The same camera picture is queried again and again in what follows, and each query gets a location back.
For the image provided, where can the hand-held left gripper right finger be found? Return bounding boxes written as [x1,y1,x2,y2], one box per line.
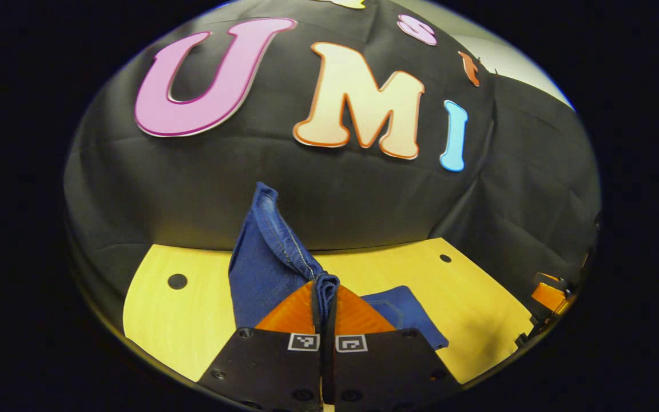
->
[325,284,463,411]

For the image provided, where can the black backdrop cloth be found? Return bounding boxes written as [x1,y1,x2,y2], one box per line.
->
[63,0,602,321]

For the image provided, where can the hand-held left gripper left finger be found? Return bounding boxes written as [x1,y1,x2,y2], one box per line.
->
[197,279,325,411]

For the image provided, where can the blue jeans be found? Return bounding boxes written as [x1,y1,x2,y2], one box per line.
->
[228,181,450,351]

